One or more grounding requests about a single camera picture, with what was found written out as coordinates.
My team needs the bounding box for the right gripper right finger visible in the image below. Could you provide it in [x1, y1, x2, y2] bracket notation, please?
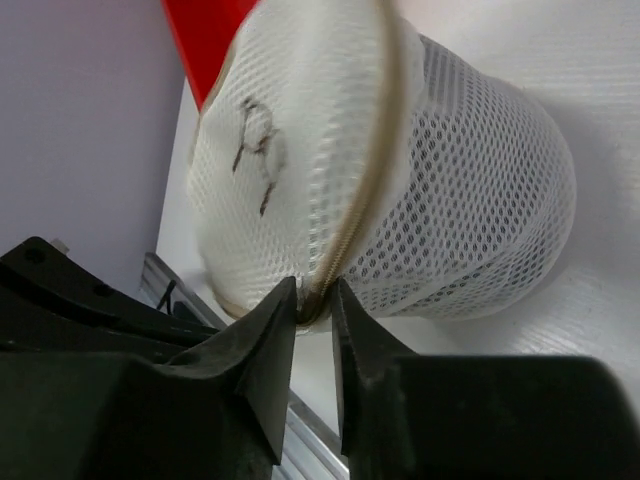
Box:
[330, 279, 413, 479]

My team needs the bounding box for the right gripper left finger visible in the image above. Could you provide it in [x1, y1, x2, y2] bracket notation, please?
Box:
[167, 277, 298, 479]

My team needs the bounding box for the white mesh laundry bag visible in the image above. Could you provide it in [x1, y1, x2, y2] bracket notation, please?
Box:
[187, 1, 576, 328]

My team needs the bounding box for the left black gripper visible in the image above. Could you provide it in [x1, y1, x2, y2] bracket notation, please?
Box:
[1, 236, 217, 364]

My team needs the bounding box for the aluminium mounting rail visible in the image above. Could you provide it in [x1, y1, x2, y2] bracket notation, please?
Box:
[142, 253, 349, 479]

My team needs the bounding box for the red plastic tray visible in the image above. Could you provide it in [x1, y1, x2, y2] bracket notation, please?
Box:
[161, 0, 258, 110]

